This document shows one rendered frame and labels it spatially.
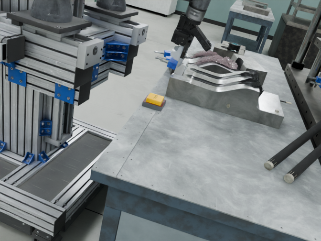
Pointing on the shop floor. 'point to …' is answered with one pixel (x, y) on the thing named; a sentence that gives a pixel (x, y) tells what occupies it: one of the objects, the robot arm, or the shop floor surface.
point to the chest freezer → (155, 5)
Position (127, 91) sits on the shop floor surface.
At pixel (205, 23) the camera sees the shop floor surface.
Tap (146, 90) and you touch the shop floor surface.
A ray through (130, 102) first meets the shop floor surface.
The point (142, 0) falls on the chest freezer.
